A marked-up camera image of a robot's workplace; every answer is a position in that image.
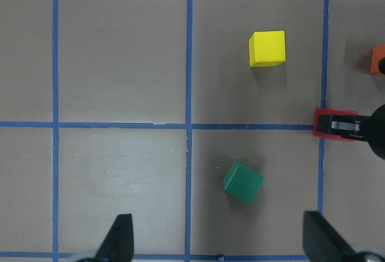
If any red wooden block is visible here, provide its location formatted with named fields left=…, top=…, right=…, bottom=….
left=312, top=108, right=365, bottom=142

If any yellow wooden block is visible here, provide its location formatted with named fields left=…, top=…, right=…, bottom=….
left=248, top=31, right=286, bottom=67

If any orange wooden block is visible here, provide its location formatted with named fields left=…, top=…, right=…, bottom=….
left=369, top=44, right=385, bottom=76

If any green wooden block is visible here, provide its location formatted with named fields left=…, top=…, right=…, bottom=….
left=221, top=160, right=265, bottom=204

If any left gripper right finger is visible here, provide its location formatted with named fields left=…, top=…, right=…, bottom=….
left=302, top=211, right=384, bottom=262

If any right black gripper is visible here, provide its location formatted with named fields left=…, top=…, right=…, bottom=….
left=317, top=58, right=385, bottom=157

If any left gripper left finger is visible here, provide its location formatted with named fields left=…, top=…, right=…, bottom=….
left=67, top=214, right=134, bottom=262

